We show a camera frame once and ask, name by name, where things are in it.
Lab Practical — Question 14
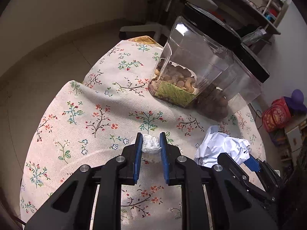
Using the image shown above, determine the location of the blue-white paper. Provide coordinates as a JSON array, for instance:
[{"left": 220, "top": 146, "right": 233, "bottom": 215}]
[{"left": 194, "top": 125, "right": 250, "bottom": 168}]

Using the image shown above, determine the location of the small white tissue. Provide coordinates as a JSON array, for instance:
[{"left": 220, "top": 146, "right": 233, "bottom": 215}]
[{"left": 142, "top": 135, "right": 161, "bottom": 163}]

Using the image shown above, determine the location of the wooden shelf cabinet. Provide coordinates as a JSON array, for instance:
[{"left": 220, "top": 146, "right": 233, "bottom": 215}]
[{"left": 281, "top": 117, "right": 306, "bottom": 167}]

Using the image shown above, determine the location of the red printed bucket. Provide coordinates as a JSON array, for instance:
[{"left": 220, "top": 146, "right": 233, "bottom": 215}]
[{"left": 262, "top": 97, "right": 291, "bottom": 133}]

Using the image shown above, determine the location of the purple balance ball toy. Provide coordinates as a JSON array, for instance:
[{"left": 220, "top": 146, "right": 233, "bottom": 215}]
[{"left": 284, "top": 89, "right": 306, "bottom": 114}]

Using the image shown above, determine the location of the dark nut jar black lid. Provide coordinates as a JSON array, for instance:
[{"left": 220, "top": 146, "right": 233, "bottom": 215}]
[{"left": 194, "top": 43, "right": 270, "bottom": 122}]

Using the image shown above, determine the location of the floral tablecloth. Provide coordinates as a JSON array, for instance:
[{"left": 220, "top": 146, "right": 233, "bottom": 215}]
[{"left": 20, "top": 36, "right": 266, "bottom": 229}]

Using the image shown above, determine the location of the cashew jar black lid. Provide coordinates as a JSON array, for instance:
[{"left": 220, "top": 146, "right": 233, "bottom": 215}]
[{"left": 148, "top": 3, "right": 241, "bottom": 108}]

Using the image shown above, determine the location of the silver foil bag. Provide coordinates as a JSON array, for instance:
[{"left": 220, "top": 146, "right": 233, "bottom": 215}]
[{"left": 241, "top": 27, "right": 267, "bottom": 46}]

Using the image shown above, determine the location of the wooden desk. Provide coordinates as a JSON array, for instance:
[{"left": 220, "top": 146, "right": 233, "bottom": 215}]
[{"left": 212, "top": 0, "right": 291, "bottom": 54}]

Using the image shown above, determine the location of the black cable on floor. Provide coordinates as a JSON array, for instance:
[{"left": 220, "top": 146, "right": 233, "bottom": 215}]
[{"left": 250, "top": 102, "right": 264, "bottom": 131}]

